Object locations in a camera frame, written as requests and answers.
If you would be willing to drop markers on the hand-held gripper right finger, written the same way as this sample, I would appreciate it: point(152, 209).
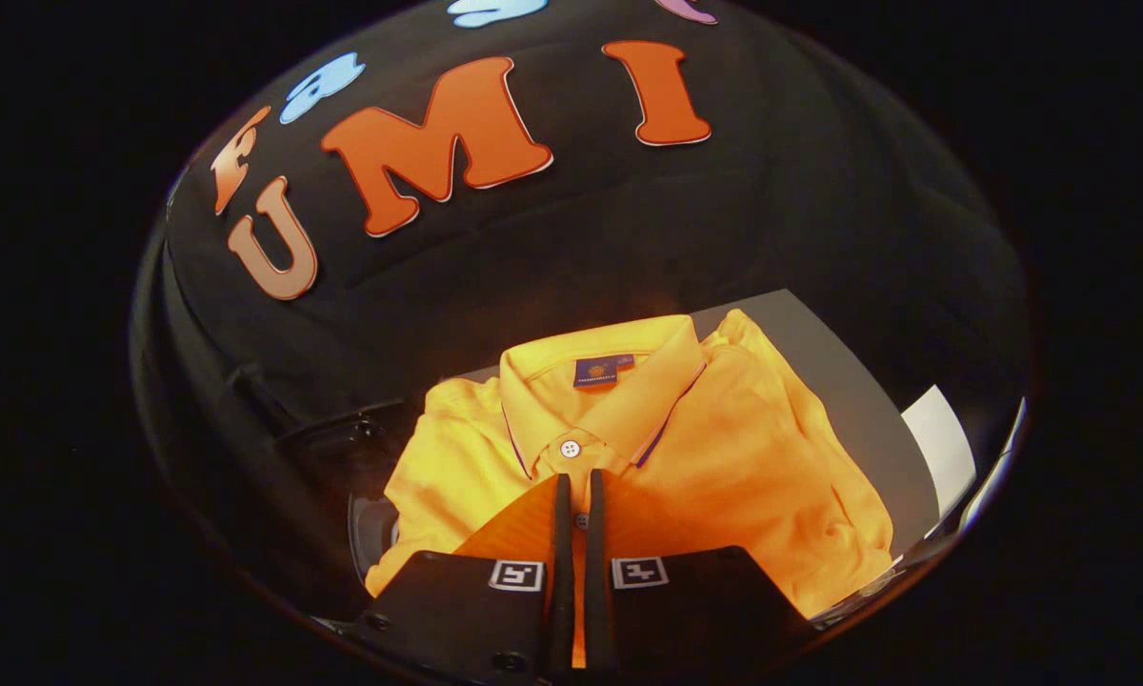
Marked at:
point(596, 572)

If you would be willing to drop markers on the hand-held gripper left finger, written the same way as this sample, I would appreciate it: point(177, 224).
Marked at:
point(563, 572)

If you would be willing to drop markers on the yellow polo shirt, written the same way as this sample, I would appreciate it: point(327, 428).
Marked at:
point(724, 457)

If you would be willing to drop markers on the grey washing machine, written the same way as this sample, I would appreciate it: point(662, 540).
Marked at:
point(371, 534)

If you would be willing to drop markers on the white paper sheet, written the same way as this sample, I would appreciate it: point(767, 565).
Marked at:
point(938, 448)

